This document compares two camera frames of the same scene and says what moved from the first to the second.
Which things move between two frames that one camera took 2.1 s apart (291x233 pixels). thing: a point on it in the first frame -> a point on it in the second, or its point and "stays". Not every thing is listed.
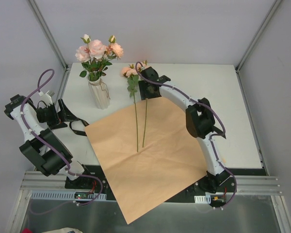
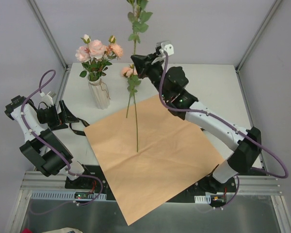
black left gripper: [60, 113] stays
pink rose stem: [114, 50] stays
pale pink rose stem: [90, 54] stays
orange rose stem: [145, 123] -> [140, 12]
